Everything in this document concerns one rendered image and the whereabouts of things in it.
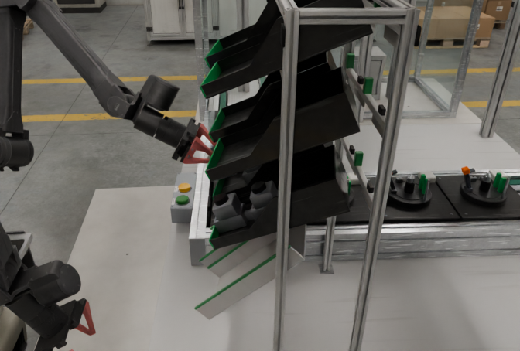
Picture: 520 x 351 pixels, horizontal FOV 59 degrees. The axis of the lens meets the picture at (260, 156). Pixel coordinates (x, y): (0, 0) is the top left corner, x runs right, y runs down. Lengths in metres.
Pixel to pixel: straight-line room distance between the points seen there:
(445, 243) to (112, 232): 1.02
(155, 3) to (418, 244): 5.56
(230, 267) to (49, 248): 1.98
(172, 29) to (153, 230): 5.24
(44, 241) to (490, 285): 2.41
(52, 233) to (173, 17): 4.12
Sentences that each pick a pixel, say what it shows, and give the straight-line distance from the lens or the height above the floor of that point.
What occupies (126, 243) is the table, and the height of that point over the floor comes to 0.86.
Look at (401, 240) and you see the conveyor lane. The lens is 1.42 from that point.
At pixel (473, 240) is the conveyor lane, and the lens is 1.50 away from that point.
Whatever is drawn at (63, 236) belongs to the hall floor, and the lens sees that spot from 3.05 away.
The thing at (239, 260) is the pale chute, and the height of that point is 1.05.
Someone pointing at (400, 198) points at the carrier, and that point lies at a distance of 1.49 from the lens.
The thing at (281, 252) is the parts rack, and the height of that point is 1.22.
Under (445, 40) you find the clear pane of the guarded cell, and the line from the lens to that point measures 2.55.
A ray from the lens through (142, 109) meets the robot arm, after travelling 1.04.
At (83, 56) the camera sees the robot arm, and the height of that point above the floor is 1.47.
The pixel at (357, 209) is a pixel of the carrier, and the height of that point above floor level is 0.97.
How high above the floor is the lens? 1.79
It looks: 29 degrees down
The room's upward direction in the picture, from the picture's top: 1 degrees clockwise
